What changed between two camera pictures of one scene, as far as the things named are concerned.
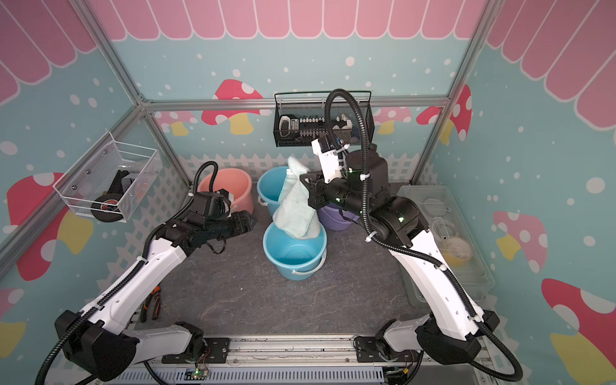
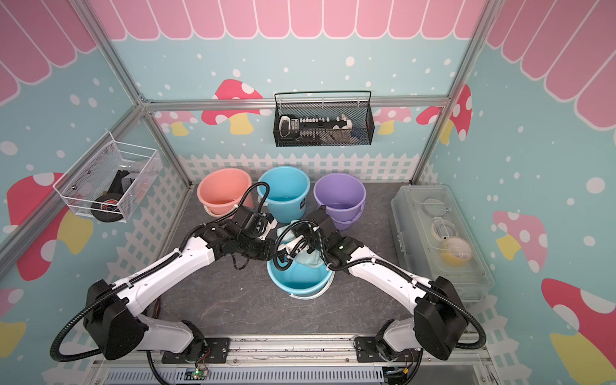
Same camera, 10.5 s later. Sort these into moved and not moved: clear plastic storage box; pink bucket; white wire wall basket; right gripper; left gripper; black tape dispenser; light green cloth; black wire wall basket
Moved: right gripper; light green cloth; left gripper
Not moved: white wire wall basket; black tape dispenser; pink bucket; clear plastic storage box; black wire wall basket
